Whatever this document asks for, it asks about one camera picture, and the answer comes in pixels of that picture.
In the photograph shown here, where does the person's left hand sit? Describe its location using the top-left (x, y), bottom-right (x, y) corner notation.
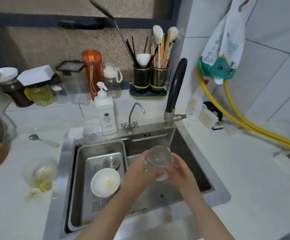
top-left (121, 150), bottom-right (167, 198)

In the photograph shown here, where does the person's right hand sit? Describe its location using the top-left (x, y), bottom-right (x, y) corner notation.
top-left (164, 153), bottom-right (198, 199)

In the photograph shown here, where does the clear drinking glass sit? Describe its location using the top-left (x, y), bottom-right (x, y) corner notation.
top-left (143, 145), bottom-right (174, 182)

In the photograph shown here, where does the person's left forearm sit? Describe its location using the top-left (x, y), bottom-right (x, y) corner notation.
top-left (75, 188), bottom-right (140, 240)

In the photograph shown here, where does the person's right forearm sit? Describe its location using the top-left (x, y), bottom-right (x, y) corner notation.
top-left (182, 190), bottom-right (235, 240)

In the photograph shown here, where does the stainless steel sink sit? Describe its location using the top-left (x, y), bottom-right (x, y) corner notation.
top-left (44, 120), bottom-right (232, 240)

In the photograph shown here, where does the steel sink drain plug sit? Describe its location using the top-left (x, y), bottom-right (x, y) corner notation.
top-left (103, 157), bottom-right (120, 169)

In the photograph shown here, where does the small chrome tap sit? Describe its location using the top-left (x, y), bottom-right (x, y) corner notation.
top-left (121, 102), bottom-right (146, 134)

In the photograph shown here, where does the white ceramic bowl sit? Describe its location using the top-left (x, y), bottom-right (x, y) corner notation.
top-left (91, 168), bottom-right (121, 198)

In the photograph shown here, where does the white pump soap bottle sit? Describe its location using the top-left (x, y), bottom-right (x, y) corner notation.
top-left (94, 82), bottom-right (117, 136)

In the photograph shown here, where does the steel perforated drain tray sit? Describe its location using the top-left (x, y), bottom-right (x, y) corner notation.
top-left (67, 140), bottom-right (128, 232)

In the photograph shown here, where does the black and gold utensil holder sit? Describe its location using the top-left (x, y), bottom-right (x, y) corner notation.
top-left (129, 65), bottom-right (169, 99)

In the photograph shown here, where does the black curved faucet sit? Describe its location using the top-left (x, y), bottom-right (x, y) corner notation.
top-left (164, 58), bottom-right (188, 127)

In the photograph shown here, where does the clear bottle with white lid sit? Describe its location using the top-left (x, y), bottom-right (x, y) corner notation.
top-left (103, 64), bottom-right (123, 99)

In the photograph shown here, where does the white ceramic spoon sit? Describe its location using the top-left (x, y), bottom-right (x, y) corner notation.
top-left (136, 53), bottom-right (152, 68)

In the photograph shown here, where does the glass cup with yellow liquid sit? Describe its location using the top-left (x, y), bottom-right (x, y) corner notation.
top-left (31, 159), bottom-right (58, 193)

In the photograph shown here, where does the green gas valve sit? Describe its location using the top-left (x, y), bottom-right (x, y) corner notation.
top-left (198, 56), bottom-right (237, 84)

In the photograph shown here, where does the orange water bottle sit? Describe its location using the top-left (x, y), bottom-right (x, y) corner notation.
top-left (82, 49), bottom-right (103, 101)

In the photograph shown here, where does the clear container with black lid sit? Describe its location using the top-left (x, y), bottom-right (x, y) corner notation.
top-left (56, 60), bottom-right (92, 105)

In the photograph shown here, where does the bundle of light chopsticks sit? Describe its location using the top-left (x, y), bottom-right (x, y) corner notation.
top-left (151, 34), bottom-right (173, 69)

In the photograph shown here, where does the bundle of dark chopsticks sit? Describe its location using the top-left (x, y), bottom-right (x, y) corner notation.
top-left (125, 36), bottom-right (149, 68)

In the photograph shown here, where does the jar with yellow contents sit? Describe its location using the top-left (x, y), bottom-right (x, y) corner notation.
top-left (24, 83), bottom-right (56, 107)

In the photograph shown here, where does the white rice paddle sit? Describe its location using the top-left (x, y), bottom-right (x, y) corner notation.
top-left (153, 25), bottom-right (164, 44)

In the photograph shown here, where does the white bottle brush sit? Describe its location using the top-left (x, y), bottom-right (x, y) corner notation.
top-left (168, 26), bottom-right (179, 43)

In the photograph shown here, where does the white printed plastic bag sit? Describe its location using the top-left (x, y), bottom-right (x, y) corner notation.
top-left (201, 0), bottom-right (251, 85)

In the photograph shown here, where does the white cardboard box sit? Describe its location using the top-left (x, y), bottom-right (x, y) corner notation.
top-left (17, 65), bottom-right (55, 86)

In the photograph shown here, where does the jar with dark contents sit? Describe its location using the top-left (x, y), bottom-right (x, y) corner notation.
top-left (0, 79), bottom-right (34, 108)

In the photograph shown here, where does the small white dish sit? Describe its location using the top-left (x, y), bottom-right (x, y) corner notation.
top-left (0, 67), bottom-right (18, 83)

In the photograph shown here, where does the black wall fitting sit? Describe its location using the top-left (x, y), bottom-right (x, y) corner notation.
top-left (204, 101), bottom-right (223, 122)

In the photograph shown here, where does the yellow gas hose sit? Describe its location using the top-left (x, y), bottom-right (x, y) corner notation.
top-left (198, 68), bottom-right (290, 151)
top-left (224, 80), bottom-right (290, 148)

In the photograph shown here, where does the metal spoon with beige handle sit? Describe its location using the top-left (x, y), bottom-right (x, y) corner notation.
top-left (29, 134), bottom-right (60, 148)

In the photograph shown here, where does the long steel handled ladle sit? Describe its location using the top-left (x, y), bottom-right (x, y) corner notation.
top-left (89, 0), bottom-right (136, 66)

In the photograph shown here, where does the red wall hook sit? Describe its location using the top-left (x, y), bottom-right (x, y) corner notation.
top-left (238, 0), bottom-right (251, 12)

